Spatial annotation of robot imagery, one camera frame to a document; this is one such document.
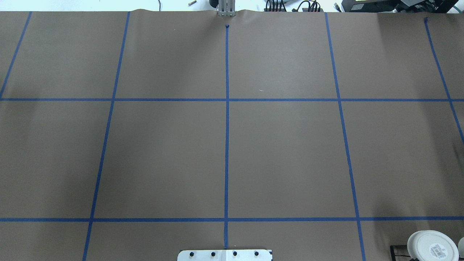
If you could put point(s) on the black laptop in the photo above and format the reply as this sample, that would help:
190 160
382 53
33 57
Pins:
399 6

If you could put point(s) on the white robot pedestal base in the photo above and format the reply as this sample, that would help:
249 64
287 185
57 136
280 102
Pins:
226 255

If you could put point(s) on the aluminium frame post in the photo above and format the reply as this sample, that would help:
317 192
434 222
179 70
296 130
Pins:
226 8

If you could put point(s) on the black wire cup rack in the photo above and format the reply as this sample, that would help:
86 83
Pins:
399 253

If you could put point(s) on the black power strip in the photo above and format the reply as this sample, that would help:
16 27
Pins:
301 6

